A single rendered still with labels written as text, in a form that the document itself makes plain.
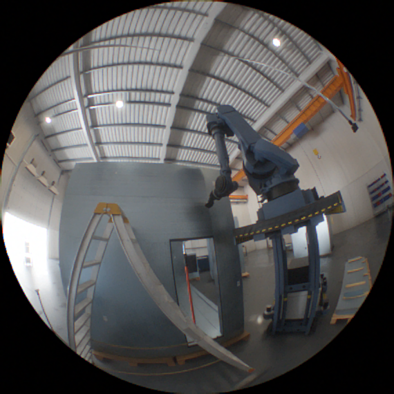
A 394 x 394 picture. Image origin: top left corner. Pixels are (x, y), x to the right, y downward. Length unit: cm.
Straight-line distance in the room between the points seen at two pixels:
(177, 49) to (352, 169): 1170
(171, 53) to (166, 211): 586
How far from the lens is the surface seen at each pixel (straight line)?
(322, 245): 642
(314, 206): 87
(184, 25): 619
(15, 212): 1032
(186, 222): 150
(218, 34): 627
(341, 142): 1130
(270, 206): 102
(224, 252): 170
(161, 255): 143
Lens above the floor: 206
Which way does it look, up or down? 22 degrees up
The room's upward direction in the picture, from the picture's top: 7 degrees counter-clockwise
